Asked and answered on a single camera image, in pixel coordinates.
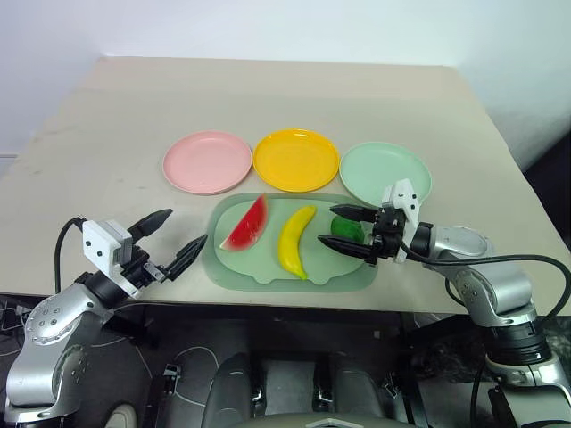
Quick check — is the yellow round plate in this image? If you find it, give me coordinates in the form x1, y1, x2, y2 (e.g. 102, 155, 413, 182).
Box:
252, 128, 340, 193

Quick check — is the red watermelon slice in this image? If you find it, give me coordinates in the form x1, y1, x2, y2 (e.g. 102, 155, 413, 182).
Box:
219, 193, 269, 252

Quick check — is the black background object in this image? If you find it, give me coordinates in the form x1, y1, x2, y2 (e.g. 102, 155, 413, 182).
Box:
520, 130, 571, 234

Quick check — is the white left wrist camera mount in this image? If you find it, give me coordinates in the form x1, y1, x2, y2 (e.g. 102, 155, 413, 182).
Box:
81, 218, 140, 300

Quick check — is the pink round plate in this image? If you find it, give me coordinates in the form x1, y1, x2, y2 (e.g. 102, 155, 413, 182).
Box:
161, 129, 253, 197

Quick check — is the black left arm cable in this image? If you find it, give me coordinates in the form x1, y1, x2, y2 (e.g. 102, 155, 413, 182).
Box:
54, 215, 88, 292

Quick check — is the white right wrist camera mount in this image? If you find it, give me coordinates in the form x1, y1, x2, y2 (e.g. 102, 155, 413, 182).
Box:
380, 178, 423, 264

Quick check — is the beige rounded shape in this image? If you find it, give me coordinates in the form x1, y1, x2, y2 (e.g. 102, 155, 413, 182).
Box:
99, 402, 140, 428

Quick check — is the pale green serving tray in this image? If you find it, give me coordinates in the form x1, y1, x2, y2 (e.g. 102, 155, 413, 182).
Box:
203, 192, 381, 293

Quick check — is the round green fruit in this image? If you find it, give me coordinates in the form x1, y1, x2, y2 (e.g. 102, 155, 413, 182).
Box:
330, 214, 366, 244

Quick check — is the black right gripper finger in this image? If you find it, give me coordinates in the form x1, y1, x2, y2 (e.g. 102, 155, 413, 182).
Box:
317, 235, 377, 266
329, 203, 379, 224

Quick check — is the thin white floor cable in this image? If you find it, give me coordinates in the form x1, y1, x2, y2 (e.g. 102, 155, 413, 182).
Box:
172, 345, 225, 403

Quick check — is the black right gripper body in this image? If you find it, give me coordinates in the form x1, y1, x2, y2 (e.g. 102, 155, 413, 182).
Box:
368, 206, 410, 265

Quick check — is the black table frame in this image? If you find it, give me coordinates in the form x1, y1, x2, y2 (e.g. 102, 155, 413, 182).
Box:
101, 303, 451, 350

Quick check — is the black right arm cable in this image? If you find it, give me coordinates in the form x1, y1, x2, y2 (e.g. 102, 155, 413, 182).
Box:
398, 239, 571, 323

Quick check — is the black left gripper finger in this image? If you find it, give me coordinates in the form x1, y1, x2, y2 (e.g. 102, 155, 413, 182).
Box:
165, 234, 209, 282
128, 208, 173, 244

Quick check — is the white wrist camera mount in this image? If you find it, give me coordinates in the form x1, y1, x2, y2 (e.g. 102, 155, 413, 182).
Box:
81, 218, 140, 300
380, 178, 423, 264

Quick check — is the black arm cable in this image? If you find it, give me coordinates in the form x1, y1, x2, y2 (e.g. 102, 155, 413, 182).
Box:
398, 239, 571, 323
54, 215, 88, 292

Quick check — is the pale green round plate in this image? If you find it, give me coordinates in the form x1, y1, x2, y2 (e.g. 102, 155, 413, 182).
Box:
338, 141, 433, 208

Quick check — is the yellow banana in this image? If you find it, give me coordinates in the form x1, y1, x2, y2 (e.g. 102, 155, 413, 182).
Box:
277, 204, 319, 282

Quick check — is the dark grey rounded shape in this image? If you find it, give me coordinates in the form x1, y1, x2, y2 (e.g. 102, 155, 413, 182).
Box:
203, 350, 403, 428

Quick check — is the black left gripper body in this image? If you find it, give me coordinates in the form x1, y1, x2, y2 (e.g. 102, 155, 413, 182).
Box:
120, 243, 174, 290

